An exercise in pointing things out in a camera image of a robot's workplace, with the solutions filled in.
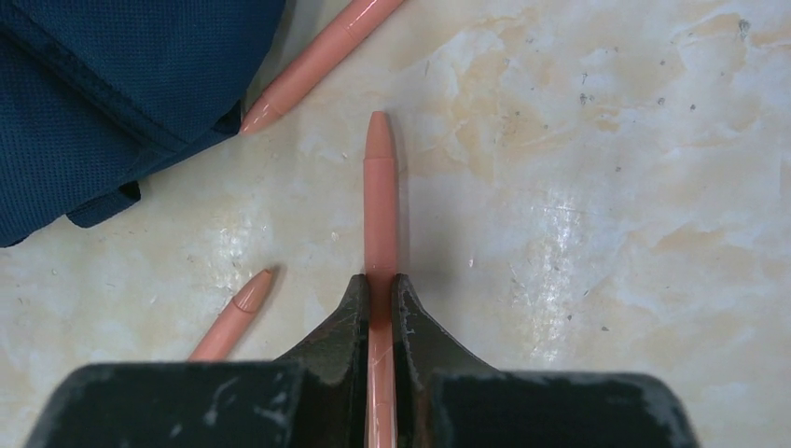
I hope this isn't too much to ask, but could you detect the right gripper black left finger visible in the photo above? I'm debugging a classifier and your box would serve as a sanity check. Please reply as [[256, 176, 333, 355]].
[[26, 274, 369, 447]]

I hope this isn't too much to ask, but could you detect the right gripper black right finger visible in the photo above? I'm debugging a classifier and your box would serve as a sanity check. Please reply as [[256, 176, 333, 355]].
[[392, 274, 700, 447]]

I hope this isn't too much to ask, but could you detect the orange pen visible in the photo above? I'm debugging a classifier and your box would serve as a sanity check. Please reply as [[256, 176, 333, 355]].
[[240, 0, 403, 134], [187, 269, 274, 361], [363, 111, 399, 447]]

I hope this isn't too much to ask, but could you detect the navy blue backpack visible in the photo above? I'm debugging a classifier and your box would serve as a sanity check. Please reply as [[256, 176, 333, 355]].
[[1, 0, 284, 247]]

